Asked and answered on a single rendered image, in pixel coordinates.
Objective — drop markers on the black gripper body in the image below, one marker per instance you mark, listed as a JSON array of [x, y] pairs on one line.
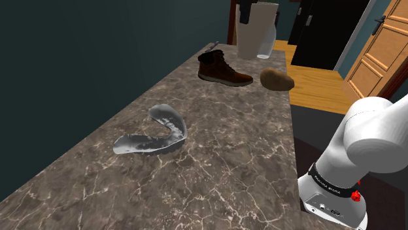
[[245, 12]]

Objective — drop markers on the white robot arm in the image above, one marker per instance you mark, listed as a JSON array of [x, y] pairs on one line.
[[338, 159]]

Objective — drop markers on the clear plastic bottle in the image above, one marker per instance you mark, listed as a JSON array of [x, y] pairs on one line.
[[267, 46]]

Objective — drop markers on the small grey stick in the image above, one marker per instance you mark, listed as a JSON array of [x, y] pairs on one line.
[[211, 47]]

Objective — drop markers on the brown leather boot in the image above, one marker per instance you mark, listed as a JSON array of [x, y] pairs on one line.
[[220, 71]]

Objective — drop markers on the brown potato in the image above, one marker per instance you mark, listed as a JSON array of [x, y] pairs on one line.
[[275, 79]]

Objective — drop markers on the black door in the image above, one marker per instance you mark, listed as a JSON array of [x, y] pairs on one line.
[[325, 32]]

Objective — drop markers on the grey curved mouthguard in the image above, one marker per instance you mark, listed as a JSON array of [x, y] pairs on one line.
[[173, 125]]

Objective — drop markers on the dark robot stand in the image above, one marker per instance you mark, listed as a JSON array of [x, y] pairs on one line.
[[318, 127]]

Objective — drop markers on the light wooden panelled door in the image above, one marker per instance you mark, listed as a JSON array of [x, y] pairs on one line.
[[379, 54]]

